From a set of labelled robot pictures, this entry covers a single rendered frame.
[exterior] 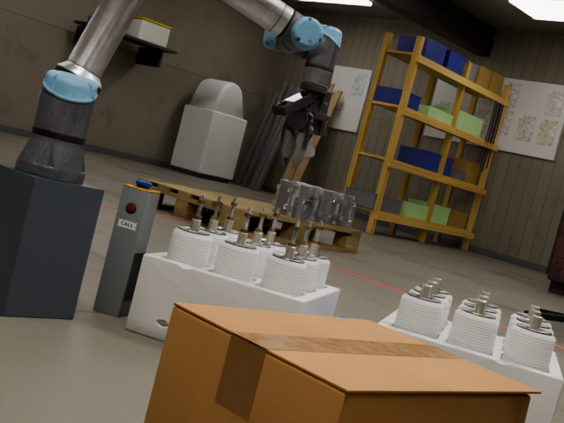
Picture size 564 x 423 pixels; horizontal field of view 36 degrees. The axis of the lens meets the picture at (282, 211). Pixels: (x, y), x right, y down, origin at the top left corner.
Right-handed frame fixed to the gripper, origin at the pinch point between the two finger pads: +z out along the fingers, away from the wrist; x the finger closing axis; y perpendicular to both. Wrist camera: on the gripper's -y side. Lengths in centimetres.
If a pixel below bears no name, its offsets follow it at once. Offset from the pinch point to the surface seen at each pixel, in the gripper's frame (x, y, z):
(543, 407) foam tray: -78, 11, 35
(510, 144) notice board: 409, 733, -89
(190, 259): -5.9, -28.0, 27.4
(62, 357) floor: -21, -64, 47
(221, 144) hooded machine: 738, 578, -5
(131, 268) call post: 10.8, -31.3, 34.4
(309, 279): -20.8, -3.8, 25.8
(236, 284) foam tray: -19.1, -24.3, 29.3
